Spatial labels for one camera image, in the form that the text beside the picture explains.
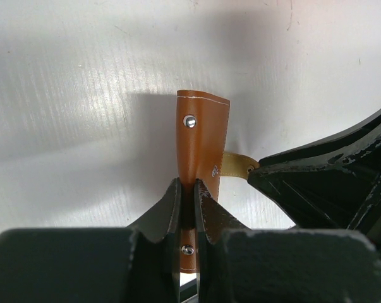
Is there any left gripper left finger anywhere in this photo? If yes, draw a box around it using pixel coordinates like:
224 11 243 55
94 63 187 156
0 179 181 302

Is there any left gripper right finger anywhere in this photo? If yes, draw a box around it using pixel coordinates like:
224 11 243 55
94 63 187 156
194 180 381 302

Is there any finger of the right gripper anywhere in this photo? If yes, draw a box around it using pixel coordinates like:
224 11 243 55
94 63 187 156
248 109 381 257

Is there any brown leather card holder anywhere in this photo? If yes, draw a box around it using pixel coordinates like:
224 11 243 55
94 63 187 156
176 89 260 273

